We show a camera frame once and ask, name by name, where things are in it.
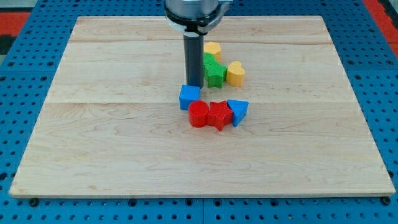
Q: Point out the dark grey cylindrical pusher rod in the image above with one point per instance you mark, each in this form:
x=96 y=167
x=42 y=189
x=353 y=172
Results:
x=194 y=60

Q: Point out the yellow hexagon block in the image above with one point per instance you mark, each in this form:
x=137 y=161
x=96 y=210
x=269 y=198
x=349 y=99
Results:
x=214 y=49

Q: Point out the yellow heart block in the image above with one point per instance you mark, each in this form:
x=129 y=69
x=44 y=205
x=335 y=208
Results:
x=235 y=74

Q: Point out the green cylinder block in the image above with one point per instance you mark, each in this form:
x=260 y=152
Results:
x=208 y=59

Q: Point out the green star block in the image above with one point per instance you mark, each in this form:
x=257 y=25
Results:
x=215 y=75

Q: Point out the blue cube block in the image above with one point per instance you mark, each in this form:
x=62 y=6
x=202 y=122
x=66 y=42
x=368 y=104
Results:
x=187 y=95

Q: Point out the red cylinder block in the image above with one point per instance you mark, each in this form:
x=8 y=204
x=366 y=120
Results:
x=198 y=113

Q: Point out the red star block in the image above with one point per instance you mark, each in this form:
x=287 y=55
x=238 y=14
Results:
x=219 y=115

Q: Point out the blue triangle block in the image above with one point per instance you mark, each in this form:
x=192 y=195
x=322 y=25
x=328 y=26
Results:
x=239 y=109

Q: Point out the light wooden board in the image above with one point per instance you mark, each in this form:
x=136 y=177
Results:
x=111 y=126

